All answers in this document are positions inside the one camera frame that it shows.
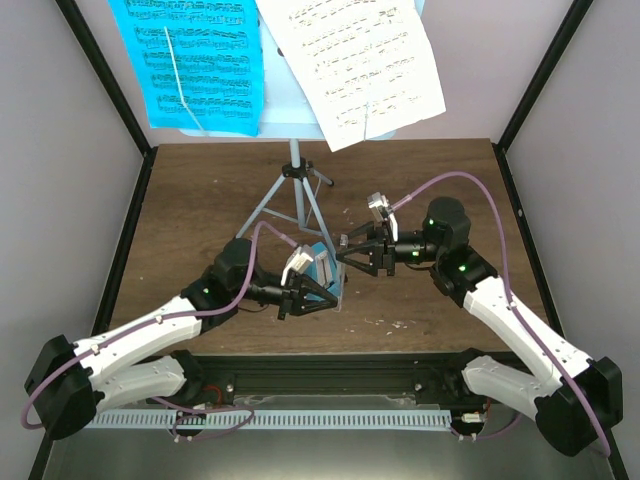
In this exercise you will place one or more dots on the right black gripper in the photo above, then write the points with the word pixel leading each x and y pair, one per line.
pixel 382 251

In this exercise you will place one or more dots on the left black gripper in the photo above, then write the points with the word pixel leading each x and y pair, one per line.
pixel 292 298

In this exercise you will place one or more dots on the blue metronome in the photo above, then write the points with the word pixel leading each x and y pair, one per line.
pixel 324 271

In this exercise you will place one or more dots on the white sheet music page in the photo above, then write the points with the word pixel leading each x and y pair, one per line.
pixel 367 68

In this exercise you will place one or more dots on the clear metronome cover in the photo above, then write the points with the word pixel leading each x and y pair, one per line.
pixel 341 270

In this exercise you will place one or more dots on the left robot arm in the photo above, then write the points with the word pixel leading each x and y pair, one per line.
pixel 71 383

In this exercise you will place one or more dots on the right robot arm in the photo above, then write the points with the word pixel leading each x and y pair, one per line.
pixel 573 398

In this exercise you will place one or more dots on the light blue music stand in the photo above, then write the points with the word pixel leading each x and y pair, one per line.
pixel 287 115

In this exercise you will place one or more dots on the blue sheet music page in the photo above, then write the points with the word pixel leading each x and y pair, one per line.
pixel 199 64

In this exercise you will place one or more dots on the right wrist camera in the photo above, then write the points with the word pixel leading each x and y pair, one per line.
pixel 384 214

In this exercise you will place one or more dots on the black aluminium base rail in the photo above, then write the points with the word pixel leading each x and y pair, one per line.
pixel 426 378

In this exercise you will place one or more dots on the light blue slotted cable duct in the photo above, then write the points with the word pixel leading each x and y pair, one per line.
pixel 403 420

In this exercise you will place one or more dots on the right black frame post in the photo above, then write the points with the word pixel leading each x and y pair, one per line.
pixel 562 38

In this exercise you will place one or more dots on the black frame post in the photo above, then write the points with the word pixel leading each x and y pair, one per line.
pixel 92 51
pixel 562 38

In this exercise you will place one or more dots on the left black frame post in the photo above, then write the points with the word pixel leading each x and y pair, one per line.
pixel 92 51

